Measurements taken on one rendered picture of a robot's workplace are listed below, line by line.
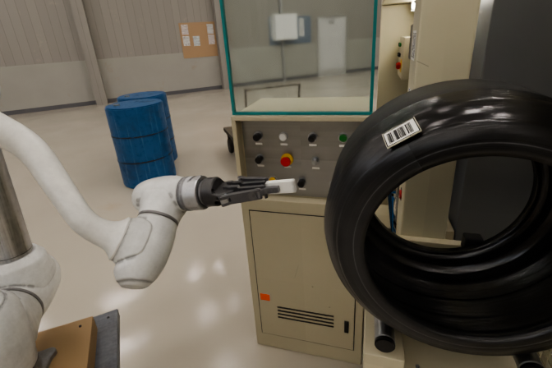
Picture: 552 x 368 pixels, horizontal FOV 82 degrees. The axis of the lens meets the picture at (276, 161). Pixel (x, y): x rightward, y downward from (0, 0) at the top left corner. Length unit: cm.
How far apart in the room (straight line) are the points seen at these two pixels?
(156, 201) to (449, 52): 81
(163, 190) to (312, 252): 83
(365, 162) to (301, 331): 134
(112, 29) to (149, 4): 136
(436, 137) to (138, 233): 64
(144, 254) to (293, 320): 114
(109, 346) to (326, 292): 89
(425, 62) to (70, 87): 1094
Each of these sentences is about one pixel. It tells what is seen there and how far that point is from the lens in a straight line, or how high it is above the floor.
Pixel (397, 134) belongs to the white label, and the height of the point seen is 139.
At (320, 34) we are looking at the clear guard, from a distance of 120.
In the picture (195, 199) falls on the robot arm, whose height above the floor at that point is 120.
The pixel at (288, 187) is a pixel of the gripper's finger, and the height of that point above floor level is 123.
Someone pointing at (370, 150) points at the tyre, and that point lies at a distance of 60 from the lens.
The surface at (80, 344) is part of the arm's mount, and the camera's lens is 127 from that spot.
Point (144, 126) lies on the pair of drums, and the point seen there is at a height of 74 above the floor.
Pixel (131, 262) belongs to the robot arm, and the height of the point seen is 112.
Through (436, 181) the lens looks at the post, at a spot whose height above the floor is 114.
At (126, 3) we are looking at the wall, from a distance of 1136.
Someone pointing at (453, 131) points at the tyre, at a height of 140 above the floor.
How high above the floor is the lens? 155
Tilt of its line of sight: 21 degrees down
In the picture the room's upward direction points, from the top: 4 degrees counter-clockwise
